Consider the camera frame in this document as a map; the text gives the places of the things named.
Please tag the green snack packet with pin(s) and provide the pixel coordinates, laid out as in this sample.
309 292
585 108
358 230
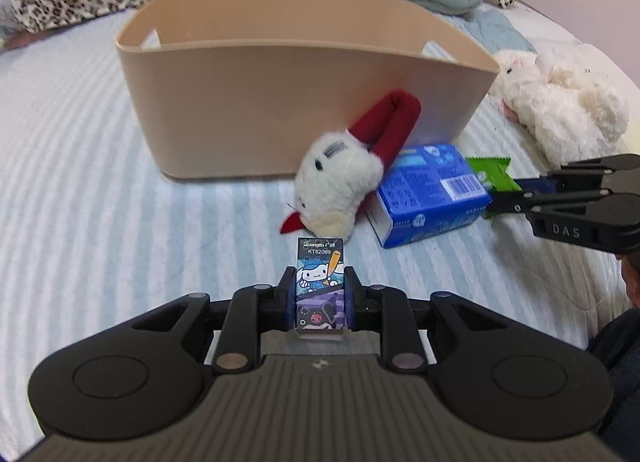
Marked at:
492 174

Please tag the beige plastic storage basket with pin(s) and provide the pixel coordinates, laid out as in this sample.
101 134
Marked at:
280 106

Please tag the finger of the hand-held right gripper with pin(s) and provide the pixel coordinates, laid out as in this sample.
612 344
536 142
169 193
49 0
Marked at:
595 172
570 222

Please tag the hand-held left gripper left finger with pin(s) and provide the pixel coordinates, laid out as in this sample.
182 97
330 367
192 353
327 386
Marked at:
288 294

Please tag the blue carton box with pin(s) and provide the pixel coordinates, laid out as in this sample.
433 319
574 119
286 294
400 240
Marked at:
430 197

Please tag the white plush lamb toy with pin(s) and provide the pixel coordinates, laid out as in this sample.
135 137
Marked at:
560 101

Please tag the small cartoon-printed box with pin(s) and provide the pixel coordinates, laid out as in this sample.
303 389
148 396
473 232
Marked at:
320 282

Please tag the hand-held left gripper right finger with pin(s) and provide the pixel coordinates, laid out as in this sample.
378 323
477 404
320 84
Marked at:
351 294

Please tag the pale blue quilted cover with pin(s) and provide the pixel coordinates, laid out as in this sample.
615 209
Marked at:
502 31

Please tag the white plush toy red legs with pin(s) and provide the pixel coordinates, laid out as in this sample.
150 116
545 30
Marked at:
335 181

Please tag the person's dark clothing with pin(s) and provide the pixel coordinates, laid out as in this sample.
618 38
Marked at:
622 342

